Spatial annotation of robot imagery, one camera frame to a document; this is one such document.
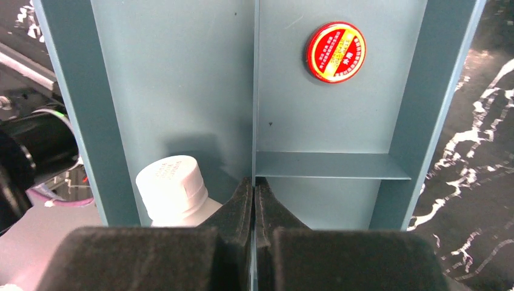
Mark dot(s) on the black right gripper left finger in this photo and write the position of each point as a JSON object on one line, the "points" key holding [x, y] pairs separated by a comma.
{"points": [[212, 256]]}

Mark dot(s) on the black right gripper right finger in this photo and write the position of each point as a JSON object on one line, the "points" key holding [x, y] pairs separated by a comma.
{"points": [[291, 256]]}

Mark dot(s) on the white medicine bottle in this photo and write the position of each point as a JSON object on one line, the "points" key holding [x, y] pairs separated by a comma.
{"points": [[174, 193]]}

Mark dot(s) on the dark teal divider tray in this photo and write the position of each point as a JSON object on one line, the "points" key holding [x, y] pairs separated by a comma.
{"points": [[227, 82]]}

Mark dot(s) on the small brown bottle cap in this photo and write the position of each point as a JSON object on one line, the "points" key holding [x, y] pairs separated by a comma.
{"points": [[335, 52]]}

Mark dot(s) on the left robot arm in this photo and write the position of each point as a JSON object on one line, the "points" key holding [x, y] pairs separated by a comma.
{"points": [[34, 149]]}

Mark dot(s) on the aluminium rail frame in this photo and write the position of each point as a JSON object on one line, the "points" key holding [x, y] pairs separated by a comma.
{"points": [[29, 71]]}

